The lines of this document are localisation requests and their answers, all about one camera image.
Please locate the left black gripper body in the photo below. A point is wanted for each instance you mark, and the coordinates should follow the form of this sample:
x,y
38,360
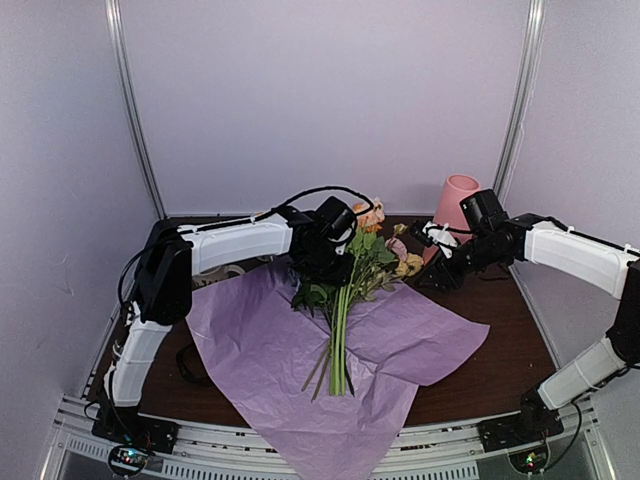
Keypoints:
x,y
323,265

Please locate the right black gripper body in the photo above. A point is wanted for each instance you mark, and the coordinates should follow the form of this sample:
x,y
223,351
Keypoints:
x,y
444,271

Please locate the purple tissue paper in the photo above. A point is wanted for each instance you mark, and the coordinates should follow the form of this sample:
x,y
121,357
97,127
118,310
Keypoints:
x,y
259,351

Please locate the black printed ribbon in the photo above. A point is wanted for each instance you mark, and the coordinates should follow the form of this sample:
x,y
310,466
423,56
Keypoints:
x,y
185,372

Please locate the fuzzy green orange flower stem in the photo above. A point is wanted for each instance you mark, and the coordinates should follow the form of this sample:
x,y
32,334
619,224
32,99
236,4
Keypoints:
x,y
372,269

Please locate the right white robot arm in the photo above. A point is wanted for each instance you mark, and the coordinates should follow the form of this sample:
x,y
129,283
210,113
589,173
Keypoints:
x,y
545,241

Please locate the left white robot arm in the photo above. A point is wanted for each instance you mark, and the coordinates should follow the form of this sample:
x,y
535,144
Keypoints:
x,y
161,295

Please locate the pink cylindrical vase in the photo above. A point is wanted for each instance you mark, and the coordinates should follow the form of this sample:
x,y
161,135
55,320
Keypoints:
x,y
449,213

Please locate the pink and yellow roses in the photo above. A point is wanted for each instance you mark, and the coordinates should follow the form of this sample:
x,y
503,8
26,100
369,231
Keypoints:
x,y
407,265

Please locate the white floral mug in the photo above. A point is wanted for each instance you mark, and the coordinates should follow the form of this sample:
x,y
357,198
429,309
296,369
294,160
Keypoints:
x,y
215,275

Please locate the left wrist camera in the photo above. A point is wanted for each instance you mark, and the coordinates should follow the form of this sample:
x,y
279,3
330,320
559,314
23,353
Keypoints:
x,y
334,220

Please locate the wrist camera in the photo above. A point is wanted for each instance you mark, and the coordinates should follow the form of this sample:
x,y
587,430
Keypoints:
x,y
334,220
483,211

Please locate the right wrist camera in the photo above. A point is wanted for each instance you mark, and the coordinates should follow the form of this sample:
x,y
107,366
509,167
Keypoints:
x,y
483,211

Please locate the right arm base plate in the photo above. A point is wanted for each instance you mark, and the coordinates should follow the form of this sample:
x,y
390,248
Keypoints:
x,y
510,431

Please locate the aluminium front rail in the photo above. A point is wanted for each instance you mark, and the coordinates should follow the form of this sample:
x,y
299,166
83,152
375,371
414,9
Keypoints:
x,y
452,450

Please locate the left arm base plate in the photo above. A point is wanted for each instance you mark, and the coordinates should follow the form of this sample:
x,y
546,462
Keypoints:
x,y
144,433

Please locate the left aluminium frame post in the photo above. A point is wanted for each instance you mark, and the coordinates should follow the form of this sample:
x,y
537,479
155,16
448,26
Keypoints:
x,y
118,40

